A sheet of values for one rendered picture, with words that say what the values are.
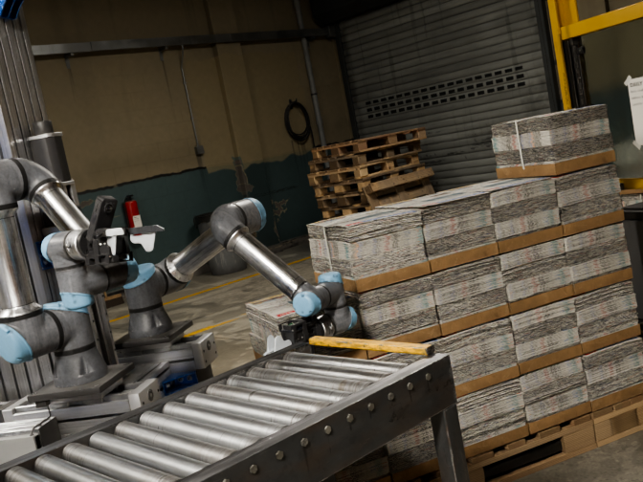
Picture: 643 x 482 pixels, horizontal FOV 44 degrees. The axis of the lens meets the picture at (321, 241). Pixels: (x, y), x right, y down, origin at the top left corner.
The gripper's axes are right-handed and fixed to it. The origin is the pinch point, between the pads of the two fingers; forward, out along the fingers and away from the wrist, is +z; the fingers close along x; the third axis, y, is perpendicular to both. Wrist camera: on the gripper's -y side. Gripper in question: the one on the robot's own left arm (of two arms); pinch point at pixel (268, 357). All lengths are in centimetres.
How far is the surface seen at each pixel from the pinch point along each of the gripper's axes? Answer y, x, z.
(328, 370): 3.0, 38.7, 11.1
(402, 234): 23, 2, -64
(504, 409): -49, 11, -91
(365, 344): 5.0, 38.0, -3.4
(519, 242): 9, 18, -107
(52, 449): 3, 13, 72
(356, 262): 17.2, -4.6, -46.7
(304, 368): 2.9, 29.9, 11.3
